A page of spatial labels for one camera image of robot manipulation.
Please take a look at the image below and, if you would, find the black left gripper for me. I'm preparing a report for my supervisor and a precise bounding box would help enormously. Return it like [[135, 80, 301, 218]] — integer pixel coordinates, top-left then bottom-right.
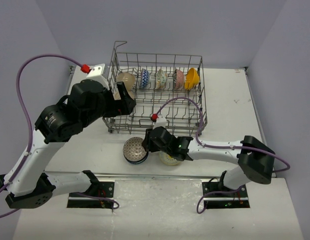
[[82, 81, 136, 127]]

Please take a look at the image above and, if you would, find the yellow teal flower bowl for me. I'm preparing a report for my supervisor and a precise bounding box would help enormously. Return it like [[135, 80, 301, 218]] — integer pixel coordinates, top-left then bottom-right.
[[159, 151, 180, 166]]

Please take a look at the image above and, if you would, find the blue zigzag pattern bowl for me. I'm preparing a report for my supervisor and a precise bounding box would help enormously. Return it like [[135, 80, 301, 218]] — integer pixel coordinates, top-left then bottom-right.
[[140, 68, 150, 89]]

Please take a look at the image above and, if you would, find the brown lattice pattern bowl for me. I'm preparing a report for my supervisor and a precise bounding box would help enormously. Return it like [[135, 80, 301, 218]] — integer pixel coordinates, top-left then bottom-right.
[[123, 137, 147, 161]]

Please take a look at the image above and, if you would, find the blue white floral bowl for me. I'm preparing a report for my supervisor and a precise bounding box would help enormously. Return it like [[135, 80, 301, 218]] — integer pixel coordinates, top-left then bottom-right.
[[125, 153, 148, 165]]

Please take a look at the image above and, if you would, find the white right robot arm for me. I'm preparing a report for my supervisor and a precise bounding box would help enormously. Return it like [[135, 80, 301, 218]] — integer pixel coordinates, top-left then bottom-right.
[[141, 126, 274, 197]]

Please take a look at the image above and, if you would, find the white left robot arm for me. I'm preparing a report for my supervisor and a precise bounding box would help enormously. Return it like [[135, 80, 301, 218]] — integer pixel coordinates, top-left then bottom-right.
[[0, 79, 136, 209]]

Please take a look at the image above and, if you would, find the beige rear bowl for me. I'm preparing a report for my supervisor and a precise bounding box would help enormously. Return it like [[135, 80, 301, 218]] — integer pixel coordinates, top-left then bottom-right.
[[116, 72, 136, 91]]

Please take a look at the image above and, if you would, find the white green floral bowl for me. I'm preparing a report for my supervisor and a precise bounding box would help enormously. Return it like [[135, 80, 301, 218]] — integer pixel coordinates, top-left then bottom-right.
[[155, 69, 168, 90]]

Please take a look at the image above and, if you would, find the pink patterned bowl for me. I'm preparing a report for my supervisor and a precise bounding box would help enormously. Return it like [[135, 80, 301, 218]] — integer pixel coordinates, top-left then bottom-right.
[[173, 69, 185, 90]]

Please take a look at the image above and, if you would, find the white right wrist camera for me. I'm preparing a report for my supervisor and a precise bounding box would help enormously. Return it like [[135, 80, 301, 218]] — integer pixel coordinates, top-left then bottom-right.
[[150, 113, 167, 129]]

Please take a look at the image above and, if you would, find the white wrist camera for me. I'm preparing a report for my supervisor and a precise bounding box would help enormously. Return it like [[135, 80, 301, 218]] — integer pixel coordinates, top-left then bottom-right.
[[81, 63, 110, 90], [150, 113, 167, 129]]

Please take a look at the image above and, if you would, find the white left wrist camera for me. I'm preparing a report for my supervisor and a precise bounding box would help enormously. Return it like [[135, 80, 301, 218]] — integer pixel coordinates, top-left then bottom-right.
[[81, 63, 110, 90]]

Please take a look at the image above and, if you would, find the grey wire dish rack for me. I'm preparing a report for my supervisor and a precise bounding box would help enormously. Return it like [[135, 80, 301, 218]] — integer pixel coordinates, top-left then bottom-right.
[[103, 41, 207, 136]]

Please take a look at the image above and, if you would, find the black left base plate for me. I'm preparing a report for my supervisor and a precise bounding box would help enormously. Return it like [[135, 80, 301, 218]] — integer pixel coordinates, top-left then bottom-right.
[[67, 181, 115, 209]]

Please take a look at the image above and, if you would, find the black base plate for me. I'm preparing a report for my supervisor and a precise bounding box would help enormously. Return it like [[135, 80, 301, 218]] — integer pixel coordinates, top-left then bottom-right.
[[202, 178, 250, 210], [67, 181, 115, 209]]

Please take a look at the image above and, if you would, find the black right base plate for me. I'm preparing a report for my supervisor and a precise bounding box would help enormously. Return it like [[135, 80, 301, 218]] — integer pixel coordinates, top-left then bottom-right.
[[202, 178, 250, 210]]

